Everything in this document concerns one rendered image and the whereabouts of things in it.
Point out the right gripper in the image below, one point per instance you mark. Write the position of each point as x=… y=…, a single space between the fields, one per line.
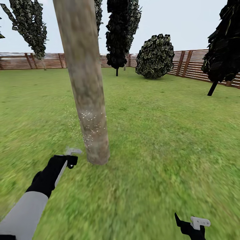
x=187 y=229

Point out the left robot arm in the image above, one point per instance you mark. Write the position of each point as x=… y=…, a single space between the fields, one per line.
x=22 y=220

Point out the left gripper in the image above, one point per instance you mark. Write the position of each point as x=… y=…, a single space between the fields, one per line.
x=72 y=160

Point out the bush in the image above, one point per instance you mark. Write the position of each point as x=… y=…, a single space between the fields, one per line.
x=155 y=59

